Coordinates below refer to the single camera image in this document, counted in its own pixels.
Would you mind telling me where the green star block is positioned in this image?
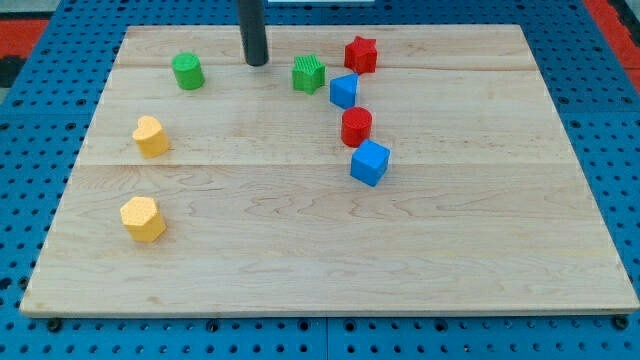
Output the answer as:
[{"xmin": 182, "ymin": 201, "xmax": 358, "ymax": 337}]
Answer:
[{"xmin": 292, "ymin": 54, "xmax": 326, "ymax": 95}]

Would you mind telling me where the red star block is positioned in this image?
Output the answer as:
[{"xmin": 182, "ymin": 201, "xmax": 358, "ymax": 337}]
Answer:
[{"xmin": 344, "ymin": 36, "xmax": 378, "ymax": 74}]

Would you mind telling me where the wooden board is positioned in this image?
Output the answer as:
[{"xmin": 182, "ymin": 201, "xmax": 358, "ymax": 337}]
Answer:
[{"xmin": 20, "ymin": 25, "xmax": 639, "ymax": 318}]

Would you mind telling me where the blue cube block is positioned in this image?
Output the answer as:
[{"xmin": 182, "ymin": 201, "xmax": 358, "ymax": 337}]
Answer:
[{"xmin": 350, "ymin": 140, "xmax": 390, "ymax": 187}]

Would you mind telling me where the red cylinder block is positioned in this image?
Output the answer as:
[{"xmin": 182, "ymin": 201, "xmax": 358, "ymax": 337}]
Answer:
[{"xmin": 341, "ymin": 107, "xmax": 373, "ymax": 148}]

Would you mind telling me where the blue triangle block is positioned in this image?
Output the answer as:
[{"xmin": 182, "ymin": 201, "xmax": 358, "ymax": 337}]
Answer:
[{"xmin": 329, "ymin": 73, "xmax": 359, "ymax": 109}]

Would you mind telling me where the green cylinder block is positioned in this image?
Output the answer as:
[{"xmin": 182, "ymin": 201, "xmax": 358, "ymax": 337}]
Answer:
[{"xmin": 171, "ymin": 52, "xmax": 205, "ymax": 90}]

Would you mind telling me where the yellow heart block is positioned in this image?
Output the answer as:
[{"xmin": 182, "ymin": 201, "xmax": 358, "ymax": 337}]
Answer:
[{"xmin": 132, "ymin": 116, "xmax": 170, "ymax": 158}]

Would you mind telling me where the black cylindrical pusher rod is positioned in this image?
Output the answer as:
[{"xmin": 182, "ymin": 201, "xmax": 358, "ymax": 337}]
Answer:
[{"xmin": 237, "ymin": 0, "xmax": 269, "ymax": 67}]

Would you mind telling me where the yellow hexagon block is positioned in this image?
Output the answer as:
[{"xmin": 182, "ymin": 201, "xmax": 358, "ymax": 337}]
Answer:
[{"xmin": 120, "ymin": 196, "xmax": 167, "ymax": 242}]

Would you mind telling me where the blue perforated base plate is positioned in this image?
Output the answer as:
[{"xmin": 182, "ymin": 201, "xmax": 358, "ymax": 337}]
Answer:
[{"xmin": 1, "ymin": 0, "xmax": 639, "ymax": 359}]

